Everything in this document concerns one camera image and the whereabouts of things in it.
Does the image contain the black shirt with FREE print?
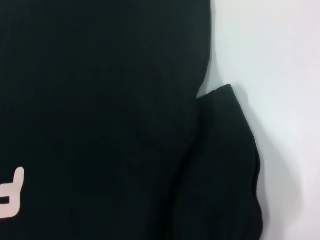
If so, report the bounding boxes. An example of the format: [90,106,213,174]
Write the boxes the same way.
[0,0,265,240]

